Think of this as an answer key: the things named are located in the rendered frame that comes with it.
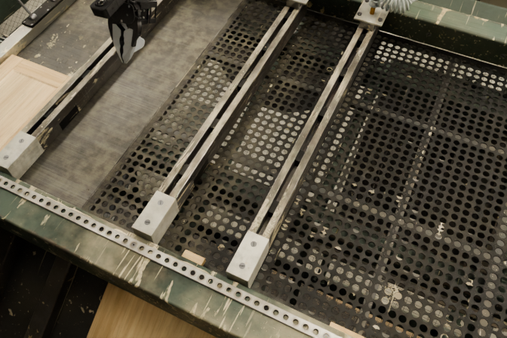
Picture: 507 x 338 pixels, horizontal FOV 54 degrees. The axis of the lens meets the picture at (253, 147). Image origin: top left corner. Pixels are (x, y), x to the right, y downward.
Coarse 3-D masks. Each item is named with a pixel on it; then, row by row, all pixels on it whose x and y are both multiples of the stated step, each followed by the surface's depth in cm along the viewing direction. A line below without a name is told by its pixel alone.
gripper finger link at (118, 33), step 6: (114, 24) 116; (120, 24) 117; (114, 30) 116; (120, 30) 116; (114, 36) 117; (120, 36) 116; (114, 42) 118; (120, 42) 117; (120, 48) 117; (120, 54) 118
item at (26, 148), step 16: (160, 0) 185; (176, 0) 194; (160, 16) 187; (144, 32) 181; (112, 48) 170; (96, 64) 168; (112, 64) 170; (80, 80) 163; (96, 80) 165; (64, 96) 159; (80, 96) 160; (48, 112) 154; (64, 112) 156; (32, 128) 151; (48, 128) 151; (16, 144) 146; (32, 144) 147; (48, 144) 154; (0, 160) 143; (16, 160) 143; (32, 160) 150; (16, 176) 146
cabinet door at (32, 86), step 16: (16, 64) 173; (32, 64) 173; (0, 80) 169; (16, 80) 169; (32, 80) 169; (48, 80) 169; (64, 80) 168; (0, 96) 165; (16, 96) 165; (32, 96) 165; (48, 96) 165; (0, 112) 161; (16, 112) 161; (32, 112) 161; (0, 128) 157; (16, 128) 157; (0, 144) 153
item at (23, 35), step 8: (64, 0) 191; (72, 0) 195; (56, 8) 188; (64, 8) 192; (48, 16) 186; (56, 16) 190; (40, 24) 184; (48, 24) 188; (16, 32) 180; (24, 32) 180; (32, 32) 182; (40, 32) 185; (8, 40) 177; (16, 40) 177; (24, 40) 179; (0, 48) 175; (8, 48) 175; (16, 48) 177; (0, 56) 173; (8, 56) 175; (0, 64) 173
